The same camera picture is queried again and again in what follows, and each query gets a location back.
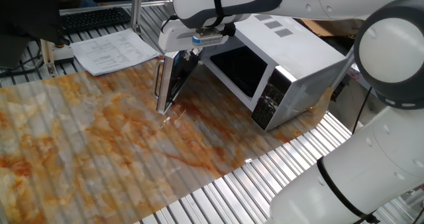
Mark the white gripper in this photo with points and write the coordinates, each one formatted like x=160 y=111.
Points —
x=175 y=38

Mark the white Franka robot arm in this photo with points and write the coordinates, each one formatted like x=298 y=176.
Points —
x=364 y=171

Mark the silver microwave body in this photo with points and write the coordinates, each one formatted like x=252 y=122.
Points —
x=298 y=61

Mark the printed paper sheets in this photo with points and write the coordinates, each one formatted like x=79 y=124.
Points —
x=112 y=51

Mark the black keyboard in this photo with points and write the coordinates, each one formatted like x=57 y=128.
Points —
x=94 y=18

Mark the brown cardboard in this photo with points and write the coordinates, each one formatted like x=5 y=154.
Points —
x=318 y=28

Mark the orange marble pattern mat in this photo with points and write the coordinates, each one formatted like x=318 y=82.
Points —
x=99 y=144

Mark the slanted aluminium frame post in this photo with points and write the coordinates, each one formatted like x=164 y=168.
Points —
x=342 y=68

